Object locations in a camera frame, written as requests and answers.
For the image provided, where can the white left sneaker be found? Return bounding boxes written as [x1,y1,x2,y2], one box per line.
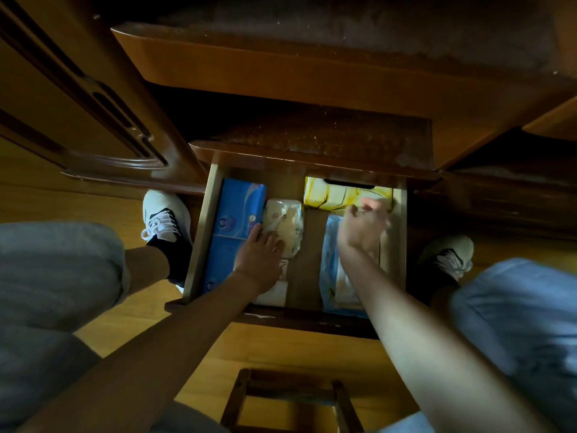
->
[141,189,193,244]

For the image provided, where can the person's right forearm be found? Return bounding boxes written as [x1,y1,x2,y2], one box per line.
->
[339,245,562,433]

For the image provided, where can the wooden drawer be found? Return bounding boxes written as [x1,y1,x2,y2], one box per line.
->
[164,163,408,341]

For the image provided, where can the white sneaker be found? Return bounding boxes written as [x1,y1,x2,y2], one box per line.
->
[417,235,475,283]
[141,189,193,244]

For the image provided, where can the white right sneaker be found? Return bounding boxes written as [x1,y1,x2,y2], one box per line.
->
[417,235,475,283]

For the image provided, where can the dark wooden side cabinet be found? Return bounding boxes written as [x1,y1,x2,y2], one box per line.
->
[407,95,577,241]

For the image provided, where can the wooden stool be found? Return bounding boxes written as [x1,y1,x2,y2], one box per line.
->
[220,368,365,433]

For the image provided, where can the blue tissue pack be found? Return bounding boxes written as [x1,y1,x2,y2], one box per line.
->
[212,178,267,240]
[201,234,254,294]

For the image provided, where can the person's leg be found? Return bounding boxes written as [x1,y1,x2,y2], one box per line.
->
[123,245,171,297]
[429,285,459,314]

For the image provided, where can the black right sock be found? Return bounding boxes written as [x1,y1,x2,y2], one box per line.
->
[407,265,457,307]

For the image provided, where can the light blue plastic packet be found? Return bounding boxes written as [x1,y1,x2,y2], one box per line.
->
[319,214,383,319]

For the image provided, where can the black sock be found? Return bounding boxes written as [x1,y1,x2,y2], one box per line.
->
[407,265,457,307]
[146,233,194,289]

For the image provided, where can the yellow plastic packet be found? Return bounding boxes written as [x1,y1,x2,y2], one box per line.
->
[303,177,394,212]

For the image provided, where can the person's left leg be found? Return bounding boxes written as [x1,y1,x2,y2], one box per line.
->
[123,245,171,297]

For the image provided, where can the grey shorts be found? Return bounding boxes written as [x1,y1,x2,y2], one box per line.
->
[0,222,577,433]

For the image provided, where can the person's left hand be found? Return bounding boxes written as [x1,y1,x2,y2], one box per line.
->
[232,223,286,296]

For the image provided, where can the black left sock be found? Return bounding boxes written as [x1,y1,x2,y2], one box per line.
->
[146,233,194,289]

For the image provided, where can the person's left forearm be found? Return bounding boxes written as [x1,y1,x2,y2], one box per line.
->
[16,270,262,433]

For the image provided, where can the brown wooden desk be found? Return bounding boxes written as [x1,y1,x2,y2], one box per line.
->
[110,0,577,194]

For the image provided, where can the person's right leg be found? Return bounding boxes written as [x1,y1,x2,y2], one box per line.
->
[429,285,459,314]

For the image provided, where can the white printed tissue pack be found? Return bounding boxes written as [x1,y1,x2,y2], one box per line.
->
[252,258,290,307]
[262,199,305,260]

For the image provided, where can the person's right hand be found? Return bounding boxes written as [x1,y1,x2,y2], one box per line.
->
[336,197,393,254]

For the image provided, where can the carved wooden cabinet door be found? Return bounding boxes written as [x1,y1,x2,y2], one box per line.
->
[0,0,209,195]

